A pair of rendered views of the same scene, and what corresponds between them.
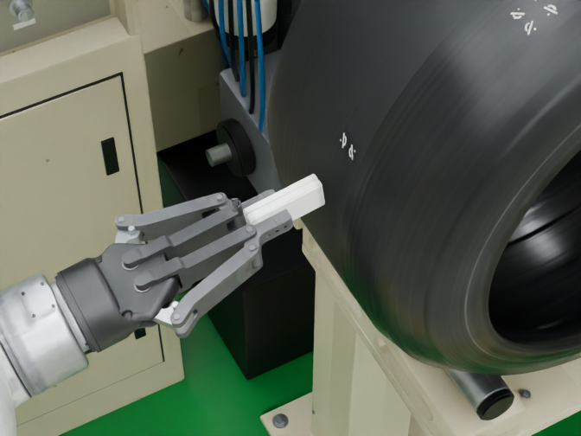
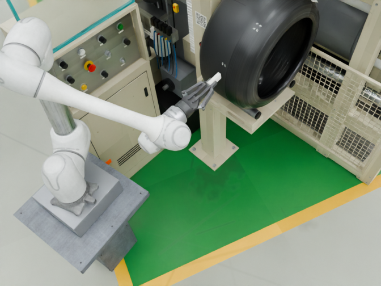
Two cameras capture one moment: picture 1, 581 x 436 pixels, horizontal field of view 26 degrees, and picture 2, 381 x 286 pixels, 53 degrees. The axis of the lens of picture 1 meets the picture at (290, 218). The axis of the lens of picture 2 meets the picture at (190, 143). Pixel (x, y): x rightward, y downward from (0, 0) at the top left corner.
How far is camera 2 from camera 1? 0.61 m
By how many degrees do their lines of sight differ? 8
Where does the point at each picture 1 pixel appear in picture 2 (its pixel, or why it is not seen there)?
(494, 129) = (254, 51)
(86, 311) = (185, 109)
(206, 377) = not seen: hidden behind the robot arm
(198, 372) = not seen: hidden behind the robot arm
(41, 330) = (178, 115)
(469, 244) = (253, 76)
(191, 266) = (201, 96)
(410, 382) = (236, 118)
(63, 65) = (134, 71)
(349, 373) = (212, 128)
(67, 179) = (138, 100)
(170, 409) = (166, 154)
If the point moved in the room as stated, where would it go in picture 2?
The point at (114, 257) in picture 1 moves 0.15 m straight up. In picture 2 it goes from (184, 99) to (181, 72)
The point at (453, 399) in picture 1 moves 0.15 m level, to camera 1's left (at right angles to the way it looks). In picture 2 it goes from (248, 117) to (220, 125)
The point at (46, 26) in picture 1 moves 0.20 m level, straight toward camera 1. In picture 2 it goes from (127, 63) to (144, 85)
